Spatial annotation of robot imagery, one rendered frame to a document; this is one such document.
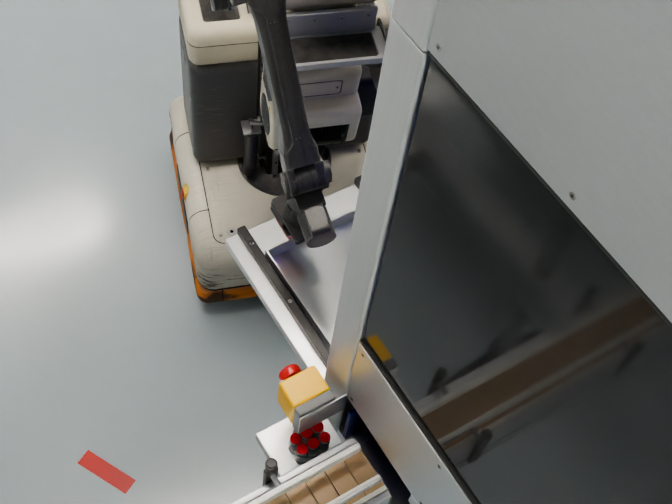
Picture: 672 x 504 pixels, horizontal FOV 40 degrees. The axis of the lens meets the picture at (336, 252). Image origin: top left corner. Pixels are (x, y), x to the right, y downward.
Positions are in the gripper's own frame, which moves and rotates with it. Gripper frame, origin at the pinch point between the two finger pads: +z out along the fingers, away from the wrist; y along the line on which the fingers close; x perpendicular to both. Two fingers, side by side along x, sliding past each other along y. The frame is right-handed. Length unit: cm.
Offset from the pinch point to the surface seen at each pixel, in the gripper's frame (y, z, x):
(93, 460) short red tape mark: 1, 93, -48
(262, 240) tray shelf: -3.2, 4.5, -4.3
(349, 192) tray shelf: -5.2, 4.9, 18.2
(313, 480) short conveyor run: 45, -9, -23
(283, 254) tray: 1.8, 3.4, -2.4
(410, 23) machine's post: 19, -95, -13
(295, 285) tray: 9.2, 2.0, -4.1
